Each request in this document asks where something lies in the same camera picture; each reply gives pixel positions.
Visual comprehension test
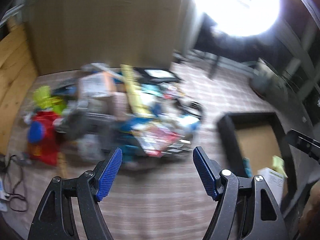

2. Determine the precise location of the white paper box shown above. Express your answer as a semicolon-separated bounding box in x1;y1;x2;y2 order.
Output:
258;167;285;206

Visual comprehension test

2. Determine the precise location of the yellow ruler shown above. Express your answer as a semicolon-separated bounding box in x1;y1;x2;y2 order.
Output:
120;64;152;118

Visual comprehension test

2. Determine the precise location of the black cable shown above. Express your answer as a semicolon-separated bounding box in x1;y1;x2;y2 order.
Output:
1;154;29;212

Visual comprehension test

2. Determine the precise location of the black storage tray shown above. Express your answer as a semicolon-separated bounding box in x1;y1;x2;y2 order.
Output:
217;112;297;211

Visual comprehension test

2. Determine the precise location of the cardboard parcel with label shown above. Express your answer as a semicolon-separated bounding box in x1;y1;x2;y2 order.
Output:
78;72;116;99

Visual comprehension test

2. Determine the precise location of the green tube with orange label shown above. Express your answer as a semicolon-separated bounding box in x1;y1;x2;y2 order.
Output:
33;86;67;115

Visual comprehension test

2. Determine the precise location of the ring light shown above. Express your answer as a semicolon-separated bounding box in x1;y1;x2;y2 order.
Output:
195;0;280;37

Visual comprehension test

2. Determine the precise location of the pine wood plank board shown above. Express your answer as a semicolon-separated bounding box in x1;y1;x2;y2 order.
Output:
1;24;38;155

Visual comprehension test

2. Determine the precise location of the brown cardboard back panel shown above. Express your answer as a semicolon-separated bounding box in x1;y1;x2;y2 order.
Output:
23;0;181;74

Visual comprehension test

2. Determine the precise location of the blue round ball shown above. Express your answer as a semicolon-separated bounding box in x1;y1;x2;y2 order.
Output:
27;121;46;144

